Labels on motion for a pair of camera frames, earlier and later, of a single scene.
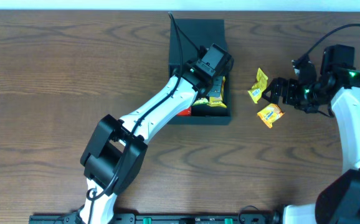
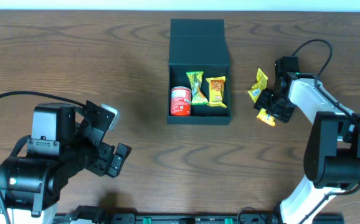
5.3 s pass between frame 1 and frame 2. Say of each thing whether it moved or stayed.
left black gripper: moved
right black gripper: moved
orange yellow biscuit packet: stayed
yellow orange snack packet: stayed
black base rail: stayed
